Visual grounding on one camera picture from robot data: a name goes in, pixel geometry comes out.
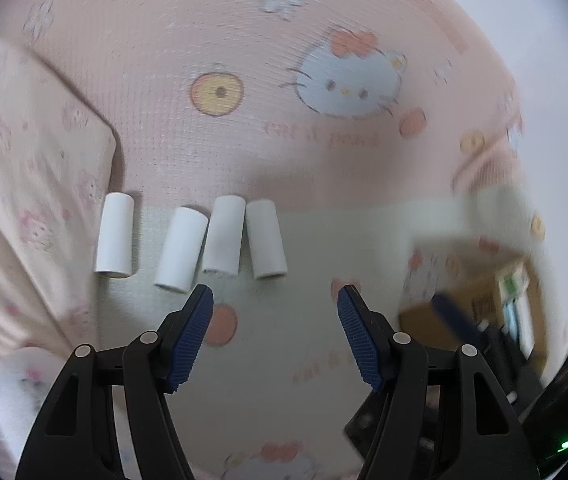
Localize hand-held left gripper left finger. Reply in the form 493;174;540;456
16;284;215;480

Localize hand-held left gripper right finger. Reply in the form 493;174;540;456
331;284;540;480

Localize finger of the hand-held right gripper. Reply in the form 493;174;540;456
344;395;390;456
431;292;545;413

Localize brown cardboard box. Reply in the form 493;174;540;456
399;255;550;376

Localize white paper roll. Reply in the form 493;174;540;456
202;195;246;276
154;206;208;292
245;200;287;280
95;192;136;278

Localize light blue pack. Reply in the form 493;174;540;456
504;302;522;341

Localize green white carton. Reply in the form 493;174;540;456
496;265;532;301

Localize white fluffy cloth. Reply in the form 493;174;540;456
0;347;65;461

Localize pink cream printed blanket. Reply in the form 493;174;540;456
0;0;565;480

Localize pink printed pillow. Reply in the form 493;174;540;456
0;40;117;351

